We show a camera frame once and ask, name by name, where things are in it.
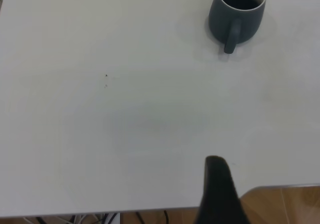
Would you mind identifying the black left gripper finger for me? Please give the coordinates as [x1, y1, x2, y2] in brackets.
[194, 155, 251, 224]

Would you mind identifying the dark grey ceramic mug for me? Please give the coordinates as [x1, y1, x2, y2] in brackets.
[208, 0, 267, 54]

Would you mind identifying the white power strip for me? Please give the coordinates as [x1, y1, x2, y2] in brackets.
[104, 213, 121, 224]

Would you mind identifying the thin black cable loop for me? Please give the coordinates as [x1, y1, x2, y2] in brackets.
[134, 210, 169, 224]

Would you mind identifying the white cable bundle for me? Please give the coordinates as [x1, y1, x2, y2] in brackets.
[23, 213, 106, 224]

